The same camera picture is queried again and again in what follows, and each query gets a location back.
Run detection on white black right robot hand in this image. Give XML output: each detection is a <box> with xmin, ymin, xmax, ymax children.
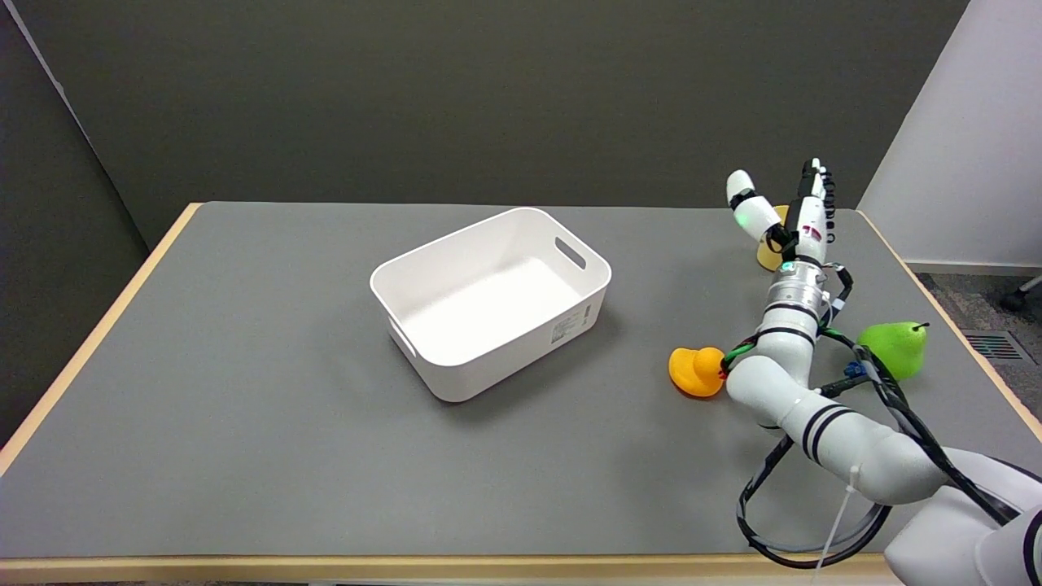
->
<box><xmin>727</xmin><ymin>159</ymin><xmax>837</xmax><ymax>265</ymax></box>

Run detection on yellow plastic cup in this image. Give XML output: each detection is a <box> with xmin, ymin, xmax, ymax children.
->
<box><xmin>756</xmin><ymin>205</ymin><xmax>790</xmax><ymax>272</ymax></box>

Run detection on green toy pear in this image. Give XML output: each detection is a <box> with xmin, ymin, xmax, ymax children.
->
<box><xmin>857</xmin><ymin>321</ymin><xmax>930</xmax><ymax>382</ymax></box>

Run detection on yellow rubber duck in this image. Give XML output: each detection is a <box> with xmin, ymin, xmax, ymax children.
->
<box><xmin>668</xmin><ymin>347</ymin><xmax>726</xmax><ymax>398</ymax></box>

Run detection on black chair caster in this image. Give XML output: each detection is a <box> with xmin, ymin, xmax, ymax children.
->
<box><xmin>1000</xmin><ymin>275</ymin><xmax>1042</xmax><ymax>312</ymax></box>

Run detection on black floor vent grille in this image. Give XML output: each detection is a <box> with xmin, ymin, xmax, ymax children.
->
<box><xmin>965</xmin><ymin>332</ymin><xmax>1027</xmax><ymax>361</ymax></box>

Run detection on white zip tie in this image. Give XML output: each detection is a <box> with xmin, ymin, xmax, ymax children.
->
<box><xmin>814</xmin><ymin>466</ymin><xmax>861</xmax><ymax>571</ymax></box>

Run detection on white plastic storage bin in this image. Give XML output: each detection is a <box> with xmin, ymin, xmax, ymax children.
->
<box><xmin>370</xmin><ymin>207</ymin><xmax>613</xmax><ymax>404</ymax></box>

